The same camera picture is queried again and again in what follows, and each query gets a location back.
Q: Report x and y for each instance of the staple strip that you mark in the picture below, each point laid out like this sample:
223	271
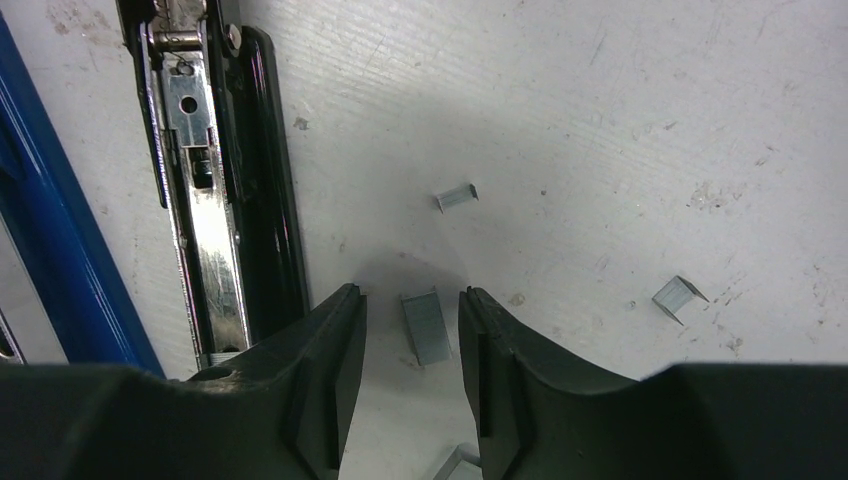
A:
427	329
463	463
675	295

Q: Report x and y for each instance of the tiny staple fragment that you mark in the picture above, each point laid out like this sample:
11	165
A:
456	196

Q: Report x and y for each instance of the black stapler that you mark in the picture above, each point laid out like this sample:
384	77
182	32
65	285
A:
210	98

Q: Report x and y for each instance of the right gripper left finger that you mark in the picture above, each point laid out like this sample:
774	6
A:
279	410

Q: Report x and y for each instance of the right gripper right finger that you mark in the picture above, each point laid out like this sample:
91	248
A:
543	412

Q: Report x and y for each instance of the blue stapler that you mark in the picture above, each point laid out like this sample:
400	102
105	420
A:
56	234

